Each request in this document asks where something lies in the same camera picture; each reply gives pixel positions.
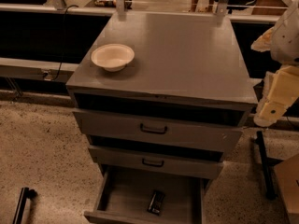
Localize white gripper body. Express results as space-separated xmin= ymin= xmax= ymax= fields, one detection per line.
xmin=267 ymin=65 xmax=299 ymax=106

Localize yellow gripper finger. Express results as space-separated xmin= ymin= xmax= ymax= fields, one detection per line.
xmin=250 ymin=28 xmax=273 ymax=52
xmin=253 ymin=102 xmax=287 ymax=127

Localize black rxbar chocolate bar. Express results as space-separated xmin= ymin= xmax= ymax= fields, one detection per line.
xmin=147 ymin=190 xmax=164 ymax=216

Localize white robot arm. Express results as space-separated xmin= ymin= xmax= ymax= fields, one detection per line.
xmin=251 ymin=0 xmax=299 ymax=127

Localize top grey drawer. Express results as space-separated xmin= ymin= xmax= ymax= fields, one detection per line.
xmin=73 ymin=108 xmax=242 ymax=153

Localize middle grey drawer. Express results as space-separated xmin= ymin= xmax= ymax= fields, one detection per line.
xmin=89 ymin=146 xmax=223 ymax=179

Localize grey drawer cabinet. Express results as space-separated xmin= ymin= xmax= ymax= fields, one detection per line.
xmin=65 ymin=10 xmax=259 ymax=224

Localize bottom open grey drawer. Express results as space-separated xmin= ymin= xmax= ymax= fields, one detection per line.
xmin=84 ymin=167 xmax=206 ymax=224

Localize black metal stand right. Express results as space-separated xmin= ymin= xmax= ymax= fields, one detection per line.
xmin=255 ymin=131 xmax=277 ymax=200

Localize black metal stand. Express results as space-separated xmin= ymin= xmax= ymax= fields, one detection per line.
xmin=12 ymin=187 xmax=37 ymax=224
xmin=255 ymin=131 xmax=277 ymax=200

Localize brown cardboard box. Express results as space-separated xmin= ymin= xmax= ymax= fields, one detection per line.
xmin=274 ymin=154 xmax=299 ymax=224

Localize white paper bowl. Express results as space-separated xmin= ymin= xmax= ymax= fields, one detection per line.
xmin=91 ymin=44 xmax=135 ymax=72

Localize black metal stand left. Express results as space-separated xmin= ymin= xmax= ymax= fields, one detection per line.
xmin=12 ymin=187 xmax=37 ymax=224

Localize black power cable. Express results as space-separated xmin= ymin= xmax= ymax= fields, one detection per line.
xmin=50 ymin=4 xmax=80 ymax=82

